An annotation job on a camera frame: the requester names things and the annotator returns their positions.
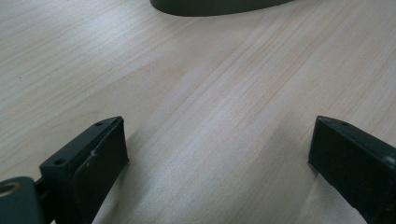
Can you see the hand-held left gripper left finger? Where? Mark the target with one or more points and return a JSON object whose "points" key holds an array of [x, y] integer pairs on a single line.
{"points": [[84, 165]]}

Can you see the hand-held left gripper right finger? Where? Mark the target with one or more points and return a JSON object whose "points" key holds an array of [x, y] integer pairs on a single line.
{"points": [[355, 161]]}

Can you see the dark round dish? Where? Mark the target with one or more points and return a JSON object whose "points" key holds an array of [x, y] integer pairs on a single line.
{"points": [[211, 6]]}

